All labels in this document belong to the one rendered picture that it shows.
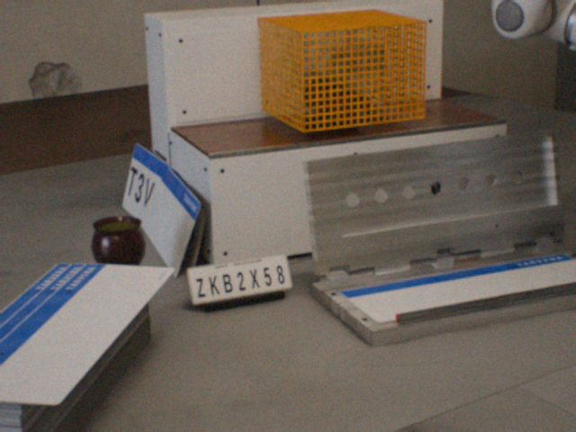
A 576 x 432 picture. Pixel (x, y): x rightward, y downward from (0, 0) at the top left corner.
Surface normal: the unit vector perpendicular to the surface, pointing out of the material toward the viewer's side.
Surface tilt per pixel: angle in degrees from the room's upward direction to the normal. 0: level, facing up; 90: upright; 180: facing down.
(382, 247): 76
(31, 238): 0
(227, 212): 90
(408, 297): 0
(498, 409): 0
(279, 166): 90
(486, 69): 90
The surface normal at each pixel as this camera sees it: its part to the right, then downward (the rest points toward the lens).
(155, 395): -0.02, -0.95
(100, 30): 0.56, 0.24
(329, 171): 0.36, 0.04
